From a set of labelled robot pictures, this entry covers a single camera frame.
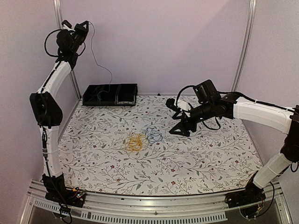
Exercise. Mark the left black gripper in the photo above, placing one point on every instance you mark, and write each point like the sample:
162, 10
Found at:
79, 27

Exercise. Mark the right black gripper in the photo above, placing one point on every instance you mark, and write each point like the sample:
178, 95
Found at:
185, 132

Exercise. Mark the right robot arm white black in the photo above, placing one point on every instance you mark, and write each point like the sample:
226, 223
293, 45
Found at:
235, 105

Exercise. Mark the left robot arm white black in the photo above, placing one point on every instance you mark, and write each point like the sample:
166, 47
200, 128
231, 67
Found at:
47, 112

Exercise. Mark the black compartment storage bin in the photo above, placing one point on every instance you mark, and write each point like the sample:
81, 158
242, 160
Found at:
110, 95

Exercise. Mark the floral patterned table mat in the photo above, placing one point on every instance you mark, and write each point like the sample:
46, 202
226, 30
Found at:
129, 150

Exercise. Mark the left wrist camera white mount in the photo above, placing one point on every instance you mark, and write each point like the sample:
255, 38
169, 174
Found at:
67, 26

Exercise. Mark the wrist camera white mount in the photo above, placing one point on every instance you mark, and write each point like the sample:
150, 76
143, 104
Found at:
179, 106
67, 26

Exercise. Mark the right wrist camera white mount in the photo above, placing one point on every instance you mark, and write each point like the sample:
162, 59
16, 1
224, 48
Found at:
179, 106

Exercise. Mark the left aluminium corner post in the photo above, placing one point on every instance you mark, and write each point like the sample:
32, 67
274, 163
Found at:
59, 19

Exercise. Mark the aluminium corner post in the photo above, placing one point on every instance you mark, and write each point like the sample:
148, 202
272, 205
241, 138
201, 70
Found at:
245, 45
59, 19

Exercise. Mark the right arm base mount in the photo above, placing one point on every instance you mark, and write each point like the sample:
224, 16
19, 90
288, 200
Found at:
251, 197

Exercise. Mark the aluminium front rail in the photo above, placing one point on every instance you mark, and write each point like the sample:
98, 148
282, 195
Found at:
101, 208

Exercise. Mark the right aluminium corner post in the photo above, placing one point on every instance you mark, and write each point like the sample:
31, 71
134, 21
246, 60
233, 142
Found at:
245, 45

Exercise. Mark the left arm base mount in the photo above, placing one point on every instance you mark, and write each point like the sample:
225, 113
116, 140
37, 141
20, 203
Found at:
73, 197

